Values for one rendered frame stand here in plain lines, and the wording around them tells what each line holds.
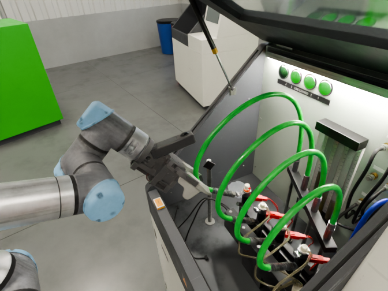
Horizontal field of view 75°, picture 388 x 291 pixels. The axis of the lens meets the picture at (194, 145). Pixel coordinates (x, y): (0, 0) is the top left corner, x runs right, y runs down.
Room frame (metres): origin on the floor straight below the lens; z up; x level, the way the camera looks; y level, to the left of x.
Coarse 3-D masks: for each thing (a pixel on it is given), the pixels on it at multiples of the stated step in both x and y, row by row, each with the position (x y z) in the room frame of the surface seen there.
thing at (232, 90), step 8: (192, 0) 0.88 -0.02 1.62; (192, 8) 0.89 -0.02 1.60; (200, 16) 0.88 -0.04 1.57; (200, 24) 0.89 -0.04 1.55; (208, 32) 0.89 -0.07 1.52; (208, 40) 0.90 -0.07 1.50; (216, 48) 0.90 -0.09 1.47; (216, 56) 0.91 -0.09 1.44; (224, 72) 0.92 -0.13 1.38; (232, 88) 0.92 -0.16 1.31
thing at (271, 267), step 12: (312, 192) 0.36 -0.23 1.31; (336, 192) 0.39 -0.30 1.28; (300, 204) 0.34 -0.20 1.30; (336, 204) 0.40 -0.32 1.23; (288, 216) 0.33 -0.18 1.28; (336, 216) 0.40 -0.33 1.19; (276, 228) 0.32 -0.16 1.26; (264, 240) 0.32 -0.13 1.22; (264, 252) 0.31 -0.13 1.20; (264, 264) 0.32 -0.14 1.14; (276, 264) 0.34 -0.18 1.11; (288, 264) 0.35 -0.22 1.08
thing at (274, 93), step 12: (264, 96) 0.60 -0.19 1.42; (276, 96) 0.62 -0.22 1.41; (288, 96) 0.63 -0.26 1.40; (240, 108) 0.57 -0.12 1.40; (300, 108) 0.65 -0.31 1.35; (228, 120) 0.55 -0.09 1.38; (300, 120) 0.66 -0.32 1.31; (216, 132) 0.54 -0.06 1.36; (300, 132) 0.66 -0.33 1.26; (204, 144) 0.53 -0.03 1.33; (300, 144) 0.67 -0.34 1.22
